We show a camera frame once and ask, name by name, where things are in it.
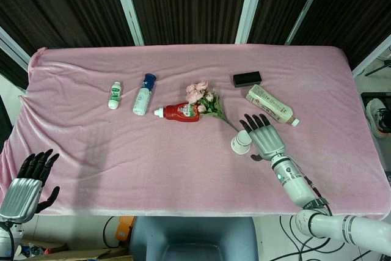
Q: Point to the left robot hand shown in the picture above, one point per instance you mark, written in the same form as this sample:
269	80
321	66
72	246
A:
21	190

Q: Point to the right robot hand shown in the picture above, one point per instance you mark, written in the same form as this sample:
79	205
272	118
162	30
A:
267	138

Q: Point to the white paper cup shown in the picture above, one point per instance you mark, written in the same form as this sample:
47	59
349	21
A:
241	142

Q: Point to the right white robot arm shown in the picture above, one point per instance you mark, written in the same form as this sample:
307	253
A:
308	200

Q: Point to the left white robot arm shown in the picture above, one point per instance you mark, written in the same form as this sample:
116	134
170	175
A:
6	236

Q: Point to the orange rectangular plastic block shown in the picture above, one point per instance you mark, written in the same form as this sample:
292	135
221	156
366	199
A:
123	229

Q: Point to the beige milk tea bottle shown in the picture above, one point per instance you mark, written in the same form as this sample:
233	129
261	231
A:
270	104

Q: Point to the black rectangular box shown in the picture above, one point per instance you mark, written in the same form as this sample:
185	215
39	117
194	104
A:
247	79

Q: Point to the pink artificial flower bouquet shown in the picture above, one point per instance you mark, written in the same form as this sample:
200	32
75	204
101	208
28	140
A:
203	99

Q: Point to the pink tablecloth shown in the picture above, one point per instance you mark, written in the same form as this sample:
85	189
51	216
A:
189	138

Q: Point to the cardboard box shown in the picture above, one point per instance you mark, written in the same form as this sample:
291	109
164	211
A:
73	253

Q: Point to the red ketchup bottle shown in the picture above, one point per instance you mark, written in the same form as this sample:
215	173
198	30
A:
180	112

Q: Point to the white and orange sneaker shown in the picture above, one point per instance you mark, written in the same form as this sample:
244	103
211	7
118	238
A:
377	117

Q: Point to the grey-blue chair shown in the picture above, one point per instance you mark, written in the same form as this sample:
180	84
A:
192	238

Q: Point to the white bottle with blue cap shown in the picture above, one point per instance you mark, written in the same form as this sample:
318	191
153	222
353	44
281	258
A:
144	95

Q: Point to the small white green-label bottle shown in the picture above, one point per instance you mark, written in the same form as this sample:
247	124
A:
114	95

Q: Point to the black tripod stand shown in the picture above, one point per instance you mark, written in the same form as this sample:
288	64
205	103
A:
382	67

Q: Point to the white partition frame post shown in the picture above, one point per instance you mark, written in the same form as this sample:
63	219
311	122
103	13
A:
307	5
250	5
13	48
127	5

